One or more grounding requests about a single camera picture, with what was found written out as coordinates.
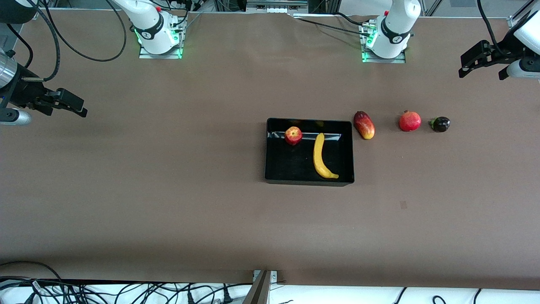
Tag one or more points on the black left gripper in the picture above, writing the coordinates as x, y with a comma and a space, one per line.
499, 56

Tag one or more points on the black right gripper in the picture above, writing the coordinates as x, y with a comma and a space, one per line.
26, 92

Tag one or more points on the yellow banana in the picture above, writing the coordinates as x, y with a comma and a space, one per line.
320, 162

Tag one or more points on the red yellow apple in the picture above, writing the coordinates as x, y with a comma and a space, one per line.
293, 136

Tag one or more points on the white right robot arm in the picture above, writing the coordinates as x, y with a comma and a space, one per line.
147, 21

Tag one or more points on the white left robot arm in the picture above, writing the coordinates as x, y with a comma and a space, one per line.
396, 25

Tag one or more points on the black rectangular box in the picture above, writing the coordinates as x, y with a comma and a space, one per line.
295, 162

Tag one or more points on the aluminium corner profile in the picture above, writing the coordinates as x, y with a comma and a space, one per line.
511, 21

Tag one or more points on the dark purple mangosteen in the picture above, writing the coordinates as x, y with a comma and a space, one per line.
441, 124

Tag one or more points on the red pomegranate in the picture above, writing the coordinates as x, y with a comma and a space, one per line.
410, 121

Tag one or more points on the red yellow mango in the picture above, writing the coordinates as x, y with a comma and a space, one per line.
365, 125

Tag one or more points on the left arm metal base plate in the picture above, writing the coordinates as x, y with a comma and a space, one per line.
396, 61

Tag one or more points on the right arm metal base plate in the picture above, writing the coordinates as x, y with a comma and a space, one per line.
162, 56

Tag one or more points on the aluminium profile with bracket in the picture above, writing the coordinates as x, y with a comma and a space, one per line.
259, 291

